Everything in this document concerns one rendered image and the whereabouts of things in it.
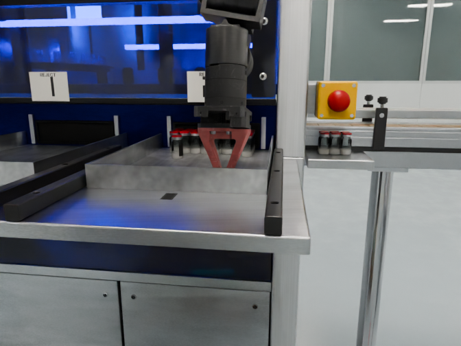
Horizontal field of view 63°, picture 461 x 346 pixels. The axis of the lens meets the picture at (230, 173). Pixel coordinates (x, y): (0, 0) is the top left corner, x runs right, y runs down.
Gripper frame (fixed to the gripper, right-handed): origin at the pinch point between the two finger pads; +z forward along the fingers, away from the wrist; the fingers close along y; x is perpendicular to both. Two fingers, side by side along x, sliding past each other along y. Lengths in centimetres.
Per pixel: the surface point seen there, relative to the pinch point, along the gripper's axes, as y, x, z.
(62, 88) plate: 22.5, 38.2, -14.9
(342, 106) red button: 20.3, -18.3, -11.4
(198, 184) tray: -0.8, 3.4, 1.2
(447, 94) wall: 483, -214, -70
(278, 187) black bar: -4.2, -7.7, 0.8
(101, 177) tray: -1.1, 17.6, 0.8
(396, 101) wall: 483, -152, -60
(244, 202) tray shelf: -4.4, -3.5, 2.9
